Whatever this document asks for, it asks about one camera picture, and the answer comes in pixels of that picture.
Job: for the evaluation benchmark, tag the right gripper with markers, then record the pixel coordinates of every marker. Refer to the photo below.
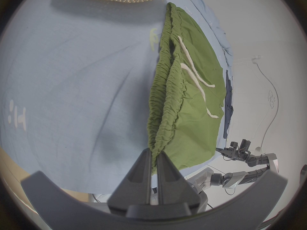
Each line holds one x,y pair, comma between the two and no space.
233,153

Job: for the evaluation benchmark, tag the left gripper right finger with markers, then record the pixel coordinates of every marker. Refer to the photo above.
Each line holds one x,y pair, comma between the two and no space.
169,186

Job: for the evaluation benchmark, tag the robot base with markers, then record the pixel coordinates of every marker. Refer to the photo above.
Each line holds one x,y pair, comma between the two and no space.
202,176

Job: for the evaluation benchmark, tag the dark blue garment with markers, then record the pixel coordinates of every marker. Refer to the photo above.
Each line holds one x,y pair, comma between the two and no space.
227,99

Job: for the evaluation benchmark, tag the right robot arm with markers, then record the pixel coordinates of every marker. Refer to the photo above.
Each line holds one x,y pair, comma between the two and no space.
259,160

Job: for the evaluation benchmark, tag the green shorts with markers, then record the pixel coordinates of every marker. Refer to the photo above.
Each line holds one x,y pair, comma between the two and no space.
191,92

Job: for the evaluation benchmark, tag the bed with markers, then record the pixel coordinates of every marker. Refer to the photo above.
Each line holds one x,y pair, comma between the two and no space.
72,80

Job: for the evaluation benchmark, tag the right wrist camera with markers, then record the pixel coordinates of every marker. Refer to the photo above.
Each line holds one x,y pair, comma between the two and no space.
233,144

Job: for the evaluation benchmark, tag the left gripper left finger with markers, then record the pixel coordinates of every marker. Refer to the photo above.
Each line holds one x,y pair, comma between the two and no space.
138,183

